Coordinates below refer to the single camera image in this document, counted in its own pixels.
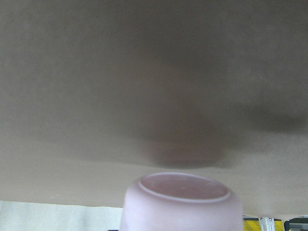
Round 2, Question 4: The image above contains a pink cup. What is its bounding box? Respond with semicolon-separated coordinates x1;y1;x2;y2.
119;172;244;231

